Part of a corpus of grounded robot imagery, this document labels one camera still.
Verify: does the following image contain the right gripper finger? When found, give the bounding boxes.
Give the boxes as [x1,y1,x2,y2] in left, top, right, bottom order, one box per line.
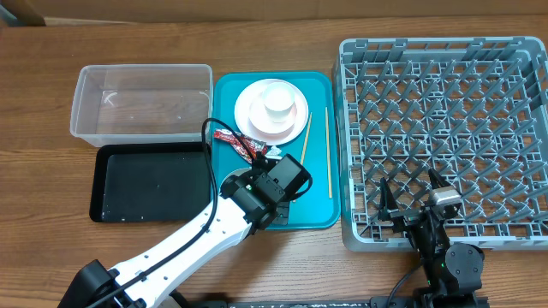
[428,168,450,190]
[379,178,398,213]

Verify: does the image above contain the white tissue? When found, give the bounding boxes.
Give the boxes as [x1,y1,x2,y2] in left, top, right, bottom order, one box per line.
[265,145,282,160]

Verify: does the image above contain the red snack wrapper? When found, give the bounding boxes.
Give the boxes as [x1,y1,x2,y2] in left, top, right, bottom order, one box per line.
[213,128,267,163]

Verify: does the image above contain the white paper cup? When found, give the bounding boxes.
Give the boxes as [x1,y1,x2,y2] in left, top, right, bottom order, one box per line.
[262,81,295,122]

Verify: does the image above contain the grey bowl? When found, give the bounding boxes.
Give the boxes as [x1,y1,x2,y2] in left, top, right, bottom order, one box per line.
[219,167,252,187]

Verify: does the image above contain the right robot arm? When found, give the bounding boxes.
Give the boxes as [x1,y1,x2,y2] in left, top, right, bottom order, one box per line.
[378,169,489,307]

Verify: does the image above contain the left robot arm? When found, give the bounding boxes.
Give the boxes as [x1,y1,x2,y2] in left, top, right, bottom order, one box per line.
[59,154,313,307]

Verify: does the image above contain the grey dishwasher rack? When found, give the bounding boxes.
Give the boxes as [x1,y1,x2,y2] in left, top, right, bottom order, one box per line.
[333,36,547,252]

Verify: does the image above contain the black waste tray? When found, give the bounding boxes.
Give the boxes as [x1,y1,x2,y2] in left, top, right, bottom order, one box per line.
[89,142,211,222]

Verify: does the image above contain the right wooden chopstick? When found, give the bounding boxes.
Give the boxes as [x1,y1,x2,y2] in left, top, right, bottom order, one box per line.
[325,107,333,199]

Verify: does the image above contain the wooden chopstick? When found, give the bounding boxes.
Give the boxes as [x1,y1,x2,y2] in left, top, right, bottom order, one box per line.
[292,111,313,204]
[325,107,333,199]

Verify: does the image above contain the teal serving tray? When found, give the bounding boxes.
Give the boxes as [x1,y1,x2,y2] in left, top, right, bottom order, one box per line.
[212,71,341,230]

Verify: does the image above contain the small pink plate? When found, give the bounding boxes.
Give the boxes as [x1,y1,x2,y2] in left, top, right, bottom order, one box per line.
[248,95,296,134]

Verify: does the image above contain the large pink plate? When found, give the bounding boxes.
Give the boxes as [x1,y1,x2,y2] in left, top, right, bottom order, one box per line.
[235,79,309,145]

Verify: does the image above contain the left wooden chopstick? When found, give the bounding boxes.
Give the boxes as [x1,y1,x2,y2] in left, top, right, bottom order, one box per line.
[292,111,313,204]

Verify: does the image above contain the clear plastic bin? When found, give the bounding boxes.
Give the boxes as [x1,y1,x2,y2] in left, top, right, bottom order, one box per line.
[69,64,213,147]

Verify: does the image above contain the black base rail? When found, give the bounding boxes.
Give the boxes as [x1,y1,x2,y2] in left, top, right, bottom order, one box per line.
[170,297,489,308]

